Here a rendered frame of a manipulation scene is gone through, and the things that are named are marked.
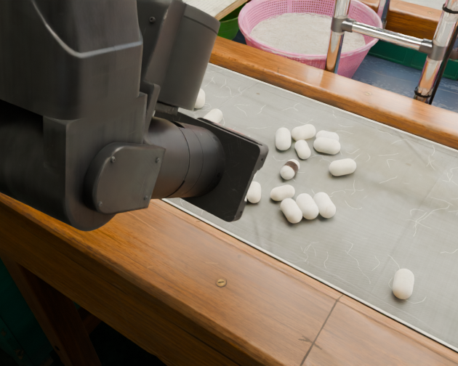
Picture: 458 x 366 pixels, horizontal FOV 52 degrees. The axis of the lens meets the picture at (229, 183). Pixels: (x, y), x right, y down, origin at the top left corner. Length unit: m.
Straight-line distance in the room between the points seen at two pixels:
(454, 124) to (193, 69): 0.51
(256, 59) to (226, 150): 0.45
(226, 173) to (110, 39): 0.19
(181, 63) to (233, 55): 0.54
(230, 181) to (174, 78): 0.11
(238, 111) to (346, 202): 0.23
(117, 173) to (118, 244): 0.30
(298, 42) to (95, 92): 0.74
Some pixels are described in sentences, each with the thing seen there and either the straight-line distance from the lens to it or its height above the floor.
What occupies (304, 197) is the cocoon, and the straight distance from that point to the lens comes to 0.57.
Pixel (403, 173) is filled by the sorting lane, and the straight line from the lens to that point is 0.66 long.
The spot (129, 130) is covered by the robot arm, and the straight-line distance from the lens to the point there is 0.23.
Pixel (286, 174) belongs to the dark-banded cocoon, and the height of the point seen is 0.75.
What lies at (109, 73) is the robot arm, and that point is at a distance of 0.21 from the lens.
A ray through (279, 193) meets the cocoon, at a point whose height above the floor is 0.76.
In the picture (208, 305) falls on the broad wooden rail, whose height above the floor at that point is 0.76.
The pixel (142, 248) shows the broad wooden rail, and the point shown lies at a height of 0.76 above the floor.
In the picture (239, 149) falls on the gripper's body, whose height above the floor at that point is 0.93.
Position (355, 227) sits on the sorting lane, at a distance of 0.58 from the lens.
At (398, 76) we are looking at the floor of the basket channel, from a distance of 0.99.
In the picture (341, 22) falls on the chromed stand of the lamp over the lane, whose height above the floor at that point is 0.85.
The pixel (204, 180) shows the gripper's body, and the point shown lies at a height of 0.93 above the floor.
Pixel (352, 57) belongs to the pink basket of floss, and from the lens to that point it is 0.86.
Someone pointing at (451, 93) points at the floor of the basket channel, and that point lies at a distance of 0.97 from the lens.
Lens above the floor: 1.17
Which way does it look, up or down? 45 degrees down
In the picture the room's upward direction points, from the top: straight up
